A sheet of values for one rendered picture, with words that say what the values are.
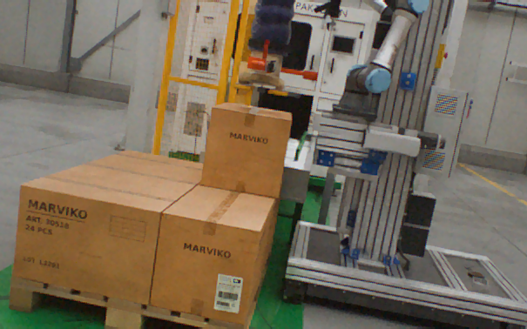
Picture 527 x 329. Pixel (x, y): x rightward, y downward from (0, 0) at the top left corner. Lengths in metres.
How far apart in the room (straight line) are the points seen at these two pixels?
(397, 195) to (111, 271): 1.57
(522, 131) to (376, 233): 10.00
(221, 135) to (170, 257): 0.74
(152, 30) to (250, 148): 1.79
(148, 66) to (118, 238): 2.16
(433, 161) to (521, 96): 9.92
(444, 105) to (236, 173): 1.14
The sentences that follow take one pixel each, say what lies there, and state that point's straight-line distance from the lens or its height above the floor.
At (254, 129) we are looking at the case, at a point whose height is 0.87.
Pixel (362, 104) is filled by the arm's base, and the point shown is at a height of 1.08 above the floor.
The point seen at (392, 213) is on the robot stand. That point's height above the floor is 0.51.
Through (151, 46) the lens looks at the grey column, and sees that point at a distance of 4.14.
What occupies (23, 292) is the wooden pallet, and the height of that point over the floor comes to 0.09.
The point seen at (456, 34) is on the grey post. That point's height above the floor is 1.93.
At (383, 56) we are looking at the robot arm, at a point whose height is 1.32.
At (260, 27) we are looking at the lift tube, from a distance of 2.81.
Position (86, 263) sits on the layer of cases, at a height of 0.27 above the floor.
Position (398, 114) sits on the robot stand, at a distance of 2.91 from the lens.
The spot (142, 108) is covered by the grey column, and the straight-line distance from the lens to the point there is 4.16.
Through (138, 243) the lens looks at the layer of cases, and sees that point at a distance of 2.18.
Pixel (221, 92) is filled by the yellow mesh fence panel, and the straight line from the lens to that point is 4.04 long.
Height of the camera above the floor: 1.13
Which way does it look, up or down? 9 degrees down
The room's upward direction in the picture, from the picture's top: 10 degrees clockwise
